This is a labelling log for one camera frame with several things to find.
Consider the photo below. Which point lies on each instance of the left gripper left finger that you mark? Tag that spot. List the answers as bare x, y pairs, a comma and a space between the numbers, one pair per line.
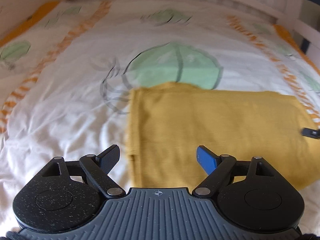
97, 168

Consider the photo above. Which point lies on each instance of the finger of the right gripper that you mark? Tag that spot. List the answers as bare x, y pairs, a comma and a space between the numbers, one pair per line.
311, 133

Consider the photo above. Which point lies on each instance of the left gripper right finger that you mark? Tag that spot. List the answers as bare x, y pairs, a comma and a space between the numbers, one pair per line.
217, 168

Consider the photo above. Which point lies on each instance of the mustard yellow knit sweater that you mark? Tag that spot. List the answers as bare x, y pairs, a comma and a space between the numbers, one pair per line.
167, 123

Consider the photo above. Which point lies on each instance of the white patterned duvet cover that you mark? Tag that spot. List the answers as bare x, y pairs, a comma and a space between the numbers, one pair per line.
76, 101

